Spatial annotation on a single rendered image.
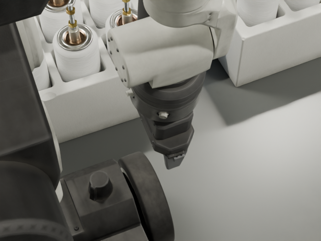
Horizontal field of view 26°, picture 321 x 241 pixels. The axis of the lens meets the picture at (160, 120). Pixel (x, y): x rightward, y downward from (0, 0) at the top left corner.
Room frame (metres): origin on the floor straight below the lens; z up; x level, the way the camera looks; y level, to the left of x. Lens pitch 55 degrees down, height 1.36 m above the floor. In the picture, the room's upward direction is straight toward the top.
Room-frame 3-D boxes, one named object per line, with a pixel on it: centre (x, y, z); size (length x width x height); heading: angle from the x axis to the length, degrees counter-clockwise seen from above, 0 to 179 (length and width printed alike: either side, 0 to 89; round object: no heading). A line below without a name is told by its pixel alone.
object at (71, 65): (0.98, 0.18, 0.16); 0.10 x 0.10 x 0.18
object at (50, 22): (1.09, 0.22, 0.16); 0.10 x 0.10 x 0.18
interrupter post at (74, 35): (0.98, 0.18, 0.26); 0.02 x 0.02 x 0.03
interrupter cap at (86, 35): (0.98, 0.18, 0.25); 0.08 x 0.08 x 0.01
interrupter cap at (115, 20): (1.02, 0.07, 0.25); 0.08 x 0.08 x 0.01
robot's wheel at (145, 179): (0.67, 0.03, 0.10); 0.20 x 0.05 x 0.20; 23
